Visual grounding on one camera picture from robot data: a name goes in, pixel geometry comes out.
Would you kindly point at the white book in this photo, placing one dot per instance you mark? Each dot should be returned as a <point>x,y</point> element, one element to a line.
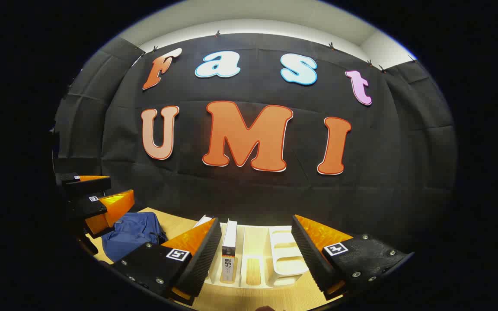
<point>229,242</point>

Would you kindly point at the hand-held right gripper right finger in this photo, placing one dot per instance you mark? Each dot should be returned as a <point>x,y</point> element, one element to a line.
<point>309,255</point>

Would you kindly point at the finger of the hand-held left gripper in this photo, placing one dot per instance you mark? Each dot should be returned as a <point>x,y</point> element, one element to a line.
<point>89,207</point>
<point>87,186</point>

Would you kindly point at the blue book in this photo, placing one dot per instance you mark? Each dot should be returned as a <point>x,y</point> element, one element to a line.
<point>201,221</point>

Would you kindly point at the white bookshelf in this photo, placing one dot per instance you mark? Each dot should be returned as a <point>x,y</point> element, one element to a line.
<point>283,259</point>

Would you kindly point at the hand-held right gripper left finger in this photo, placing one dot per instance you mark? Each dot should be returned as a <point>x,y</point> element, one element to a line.
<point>203,259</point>

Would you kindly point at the blue schoolbag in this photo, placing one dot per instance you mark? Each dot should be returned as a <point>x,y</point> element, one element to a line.
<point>132,235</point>

